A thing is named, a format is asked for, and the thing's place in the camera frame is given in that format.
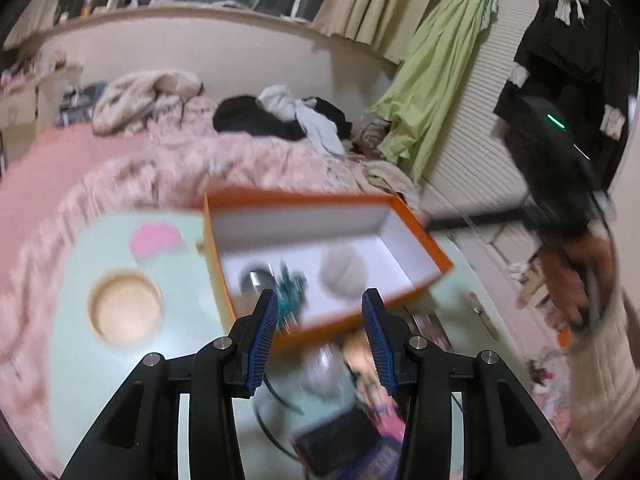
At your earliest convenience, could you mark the shiny silver bottle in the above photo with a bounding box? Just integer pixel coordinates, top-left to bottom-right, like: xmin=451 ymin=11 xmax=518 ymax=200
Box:
xmin=240 ymin=262 xmax=276 ymax=297

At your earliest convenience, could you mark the orange cardboard box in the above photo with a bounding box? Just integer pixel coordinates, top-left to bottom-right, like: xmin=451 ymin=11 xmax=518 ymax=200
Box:
xmin=202 ymin=189 xmax=455 ymax=353

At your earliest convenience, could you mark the person's right forearm cream sleeve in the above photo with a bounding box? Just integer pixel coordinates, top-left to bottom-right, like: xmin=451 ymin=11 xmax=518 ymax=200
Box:
xmin=564 ymin=294 xmax=637 ymax=467

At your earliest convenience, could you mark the black clothing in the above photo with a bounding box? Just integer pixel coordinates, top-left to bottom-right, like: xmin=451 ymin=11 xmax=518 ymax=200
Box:
xmin=212 ymin=95 xmax=353 ymax=143

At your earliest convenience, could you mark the clear bubble wrap bundle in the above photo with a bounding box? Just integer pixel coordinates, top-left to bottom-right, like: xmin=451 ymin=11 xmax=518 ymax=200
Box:
xmin=305 ymin=345 xmax=352 ymax=402

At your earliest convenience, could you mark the brown fur ball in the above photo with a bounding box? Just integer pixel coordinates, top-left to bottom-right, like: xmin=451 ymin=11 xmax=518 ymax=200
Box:
xmin=320 ymin=245 xmax=369 ymax=302

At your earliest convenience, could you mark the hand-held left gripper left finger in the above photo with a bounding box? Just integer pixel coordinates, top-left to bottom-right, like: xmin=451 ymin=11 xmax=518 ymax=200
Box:
xmin=60 ymin=287 xmax=280 ymax=480

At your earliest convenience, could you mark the black hanging dress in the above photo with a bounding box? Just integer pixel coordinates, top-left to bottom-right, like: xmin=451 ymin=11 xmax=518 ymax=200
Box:
xmin=492 ymin=0 xmax=640 ymax=186

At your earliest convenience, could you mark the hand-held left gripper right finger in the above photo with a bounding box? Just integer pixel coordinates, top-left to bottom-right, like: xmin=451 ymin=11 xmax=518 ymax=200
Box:
xmin=361 ymin=287 xmax=583 ymax=480

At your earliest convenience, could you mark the white clothing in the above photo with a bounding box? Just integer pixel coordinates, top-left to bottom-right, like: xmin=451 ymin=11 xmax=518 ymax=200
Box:
xmin=257 ymin=85 xmax=346 ymax=156

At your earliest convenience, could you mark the light green cartoon-print desktop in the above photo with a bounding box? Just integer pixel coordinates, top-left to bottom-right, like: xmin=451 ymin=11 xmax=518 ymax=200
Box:
xmin=47 ymin=210 xmax=501 ymax=480

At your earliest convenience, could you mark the pink floral blanket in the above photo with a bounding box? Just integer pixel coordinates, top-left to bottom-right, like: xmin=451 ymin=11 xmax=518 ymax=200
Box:
xmin=0 ymin=95 xmax=416 ymax=476

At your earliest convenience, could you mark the white cardboard box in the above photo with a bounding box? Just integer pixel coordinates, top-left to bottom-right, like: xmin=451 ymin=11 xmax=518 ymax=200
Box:
xmin=35 ymin=62 xmax=83 ymax=121

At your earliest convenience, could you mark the black lace cloth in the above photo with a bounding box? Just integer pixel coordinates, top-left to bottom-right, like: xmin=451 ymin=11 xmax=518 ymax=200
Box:
xmin=294 ymin=409 xmax=387 ymax=477

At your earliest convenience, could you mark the cream fluffy blanket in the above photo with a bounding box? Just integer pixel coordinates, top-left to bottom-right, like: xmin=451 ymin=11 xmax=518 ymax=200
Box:
xmin=92 ymin=70 xmax=203 ymax=136

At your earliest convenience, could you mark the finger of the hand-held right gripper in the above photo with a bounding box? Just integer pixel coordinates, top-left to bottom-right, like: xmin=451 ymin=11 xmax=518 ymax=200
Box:
xmin=425 ymin=209 xmax=537 ymax=234

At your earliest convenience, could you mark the white curtain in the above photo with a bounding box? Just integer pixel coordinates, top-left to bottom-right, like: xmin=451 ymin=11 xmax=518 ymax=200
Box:
xmin=2 ymin=0 xmax=76 ymax=51

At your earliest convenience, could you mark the person's right hand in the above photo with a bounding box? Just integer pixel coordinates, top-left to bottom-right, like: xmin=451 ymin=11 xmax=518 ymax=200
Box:
xmin=537 ymin=225 xmax=619 ymax=331

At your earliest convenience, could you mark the teal toy car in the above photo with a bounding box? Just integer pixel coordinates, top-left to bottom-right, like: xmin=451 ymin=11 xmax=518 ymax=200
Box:
xmin=272 ymin=260 xmax=309 ymax=332

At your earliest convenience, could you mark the light green hanging cloth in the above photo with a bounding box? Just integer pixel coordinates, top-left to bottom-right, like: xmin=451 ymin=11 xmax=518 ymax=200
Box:
xmin=367 ymin=0 xmax=498 ymax=183

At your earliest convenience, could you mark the white louvred closet door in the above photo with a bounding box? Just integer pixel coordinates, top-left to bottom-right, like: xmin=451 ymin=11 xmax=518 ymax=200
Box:
xmin=415 ymin=0 xmax=546 ymax=261

